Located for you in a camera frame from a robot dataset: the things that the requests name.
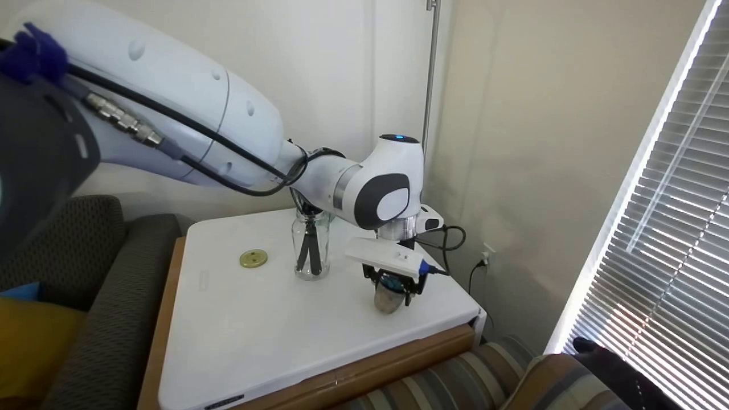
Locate white window blinds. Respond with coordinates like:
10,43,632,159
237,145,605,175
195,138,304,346
544,0,729,410

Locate purple fuzzy strap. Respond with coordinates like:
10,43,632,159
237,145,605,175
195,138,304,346
0,21,72,86

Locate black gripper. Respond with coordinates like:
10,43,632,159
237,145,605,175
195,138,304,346
361,260,428,308

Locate thin grey wall conduit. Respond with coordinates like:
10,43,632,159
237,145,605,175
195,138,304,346
414,0,445,190

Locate black and blue camera cable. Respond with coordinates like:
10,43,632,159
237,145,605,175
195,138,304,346
412,220,469,277

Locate grey dotted sofa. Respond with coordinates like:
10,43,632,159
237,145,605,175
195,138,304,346
0,193,186,410

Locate gold jar lid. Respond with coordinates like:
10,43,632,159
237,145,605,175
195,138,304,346
237,245,271,270

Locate blue cushion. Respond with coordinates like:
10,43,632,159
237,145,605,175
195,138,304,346
0,281,46,304

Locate black spatula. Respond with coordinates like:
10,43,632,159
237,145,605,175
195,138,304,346
294,218,314,276

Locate wall plug with black cord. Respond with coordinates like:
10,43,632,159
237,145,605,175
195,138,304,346
465,244,496,301

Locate clear glass jar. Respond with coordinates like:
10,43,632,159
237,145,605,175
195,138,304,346
290,209,335,281

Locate striped sofa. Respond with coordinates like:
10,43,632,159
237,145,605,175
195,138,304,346
330,338,685,410

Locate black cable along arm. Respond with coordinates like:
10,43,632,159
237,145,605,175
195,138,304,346
65,61,349,201

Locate yellow cushion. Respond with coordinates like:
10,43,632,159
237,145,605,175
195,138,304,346
0,296,88,405

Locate white table top board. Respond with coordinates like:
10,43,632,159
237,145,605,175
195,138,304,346
134,234,490,410

